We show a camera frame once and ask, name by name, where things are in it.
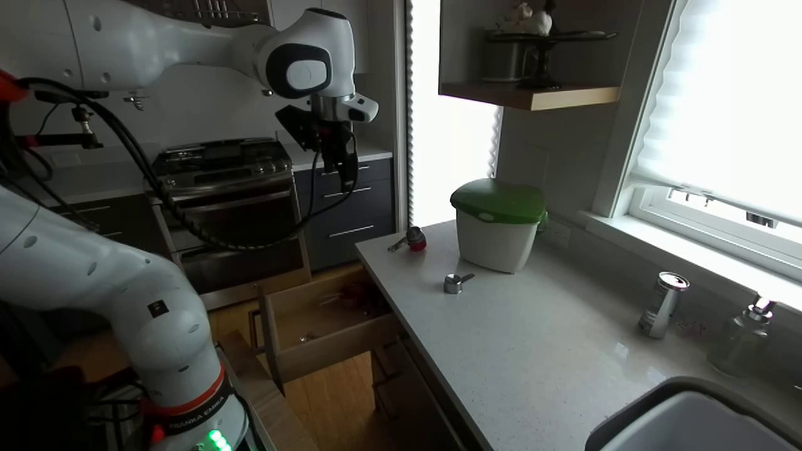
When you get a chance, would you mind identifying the white figurine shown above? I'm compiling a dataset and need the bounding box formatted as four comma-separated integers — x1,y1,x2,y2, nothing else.
500,0,560,36

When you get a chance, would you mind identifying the open wooden drawer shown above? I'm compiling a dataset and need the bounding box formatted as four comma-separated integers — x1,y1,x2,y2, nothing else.
255,264,403,388

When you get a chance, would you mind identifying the white door blind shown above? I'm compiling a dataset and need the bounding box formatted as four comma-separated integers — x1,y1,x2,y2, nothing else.
412,0,504,229

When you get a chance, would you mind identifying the wooden wall shelf unit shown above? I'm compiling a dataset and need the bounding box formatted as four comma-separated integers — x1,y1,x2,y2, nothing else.
436,0,648,114

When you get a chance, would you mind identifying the steel measuring cup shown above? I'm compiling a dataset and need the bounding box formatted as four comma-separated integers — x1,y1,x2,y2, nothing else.
441,267,477,296

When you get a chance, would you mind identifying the dark drawer cabinet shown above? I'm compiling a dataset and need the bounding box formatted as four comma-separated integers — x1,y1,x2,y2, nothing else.
297,158,401,274

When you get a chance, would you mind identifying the kitchen sink basin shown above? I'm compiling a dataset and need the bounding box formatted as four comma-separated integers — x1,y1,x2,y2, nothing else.
582,372,802,451

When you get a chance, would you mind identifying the black camera on stand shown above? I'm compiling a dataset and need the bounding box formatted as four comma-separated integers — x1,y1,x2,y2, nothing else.
17,81,113,155

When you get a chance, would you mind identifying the dark range hood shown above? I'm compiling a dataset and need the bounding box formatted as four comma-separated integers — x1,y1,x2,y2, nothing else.
124,0,272,29

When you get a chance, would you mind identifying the black tiered stand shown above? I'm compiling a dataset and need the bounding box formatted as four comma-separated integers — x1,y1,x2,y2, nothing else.
483,28,623,92

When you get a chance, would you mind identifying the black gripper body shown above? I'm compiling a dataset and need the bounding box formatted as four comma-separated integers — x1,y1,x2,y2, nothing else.
312,119,362,168

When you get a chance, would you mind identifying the dark base cabinet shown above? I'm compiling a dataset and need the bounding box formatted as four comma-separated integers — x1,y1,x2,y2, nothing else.
57,192,164,254

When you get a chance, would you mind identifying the white window blind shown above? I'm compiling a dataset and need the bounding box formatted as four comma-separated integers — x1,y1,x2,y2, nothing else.
630,0,802,229

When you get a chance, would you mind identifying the white bin with green lid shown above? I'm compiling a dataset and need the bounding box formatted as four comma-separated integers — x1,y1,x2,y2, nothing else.
448,175,551,274

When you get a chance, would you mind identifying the clear soap bottle with pump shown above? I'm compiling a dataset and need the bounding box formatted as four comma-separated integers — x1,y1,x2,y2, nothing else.
707,296,782,378

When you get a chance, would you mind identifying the grey square container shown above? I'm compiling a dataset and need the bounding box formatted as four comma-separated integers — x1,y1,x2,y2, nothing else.
478,36,532,84

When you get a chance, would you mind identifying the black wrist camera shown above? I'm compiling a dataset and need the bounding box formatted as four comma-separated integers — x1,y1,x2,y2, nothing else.
273,102,327,155

